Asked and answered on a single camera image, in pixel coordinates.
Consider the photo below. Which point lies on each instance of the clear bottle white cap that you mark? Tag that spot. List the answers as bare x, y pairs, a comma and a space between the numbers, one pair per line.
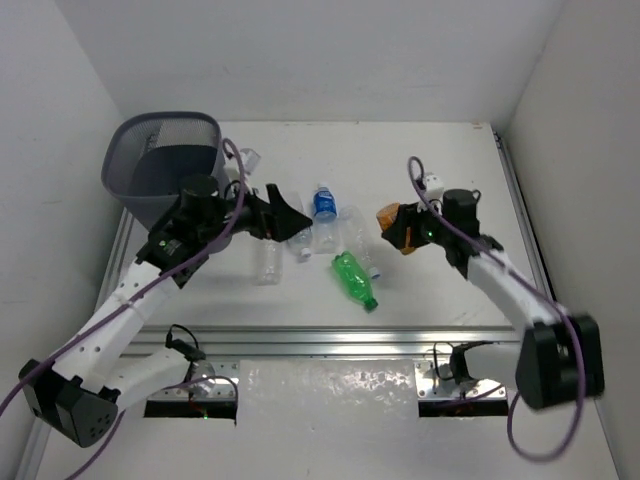
269, 263

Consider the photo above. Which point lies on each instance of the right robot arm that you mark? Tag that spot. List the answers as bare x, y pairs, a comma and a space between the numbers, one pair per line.
559, 357

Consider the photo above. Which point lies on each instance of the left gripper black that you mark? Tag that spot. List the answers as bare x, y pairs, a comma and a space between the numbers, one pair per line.
267, 216

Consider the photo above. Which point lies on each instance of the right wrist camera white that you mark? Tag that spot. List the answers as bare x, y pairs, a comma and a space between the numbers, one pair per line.
431, 186

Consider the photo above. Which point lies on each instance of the grey mesh waste bin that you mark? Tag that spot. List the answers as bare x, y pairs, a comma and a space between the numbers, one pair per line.
151, 153

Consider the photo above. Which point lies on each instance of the aluminium rail frame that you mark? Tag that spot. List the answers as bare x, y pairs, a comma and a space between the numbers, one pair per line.
423, 303

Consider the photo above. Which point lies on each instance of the orange plastic bottle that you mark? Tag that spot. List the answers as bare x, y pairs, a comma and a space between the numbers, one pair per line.
386, 217

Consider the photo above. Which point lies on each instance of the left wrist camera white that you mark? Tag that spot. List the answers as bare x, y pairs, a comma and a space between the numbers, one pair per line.
250, 160

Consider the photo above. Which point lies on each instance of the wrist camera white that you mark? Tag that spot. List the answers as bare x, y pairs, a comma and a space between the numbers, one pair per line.
250, 160
431, 186

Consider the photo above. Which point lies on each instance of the clear bottle grey label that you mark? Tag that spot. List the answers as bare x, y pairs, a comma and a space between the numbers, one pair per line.
300, 244

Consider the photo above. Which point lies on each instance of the green plastic bottle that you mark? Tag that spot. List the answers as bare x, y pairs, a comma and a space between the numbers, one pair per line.
354, 280

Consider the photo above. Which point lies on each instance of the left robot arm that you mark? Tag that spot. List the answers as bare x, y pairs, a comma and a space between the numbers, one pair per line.
77, 390

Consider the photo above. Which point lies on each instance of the clear bottle lying diagonal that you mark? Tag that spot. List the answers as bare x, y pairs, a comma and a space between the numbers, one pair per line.
357, 239

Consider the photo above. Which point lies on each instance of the clear bottle blue label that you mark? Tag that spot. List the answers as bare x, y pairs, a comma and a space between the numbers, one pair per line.
325, 217

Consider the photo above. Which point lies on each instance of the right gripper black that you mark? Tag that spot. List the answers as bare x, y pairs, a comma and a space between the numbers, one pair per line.
409, 215

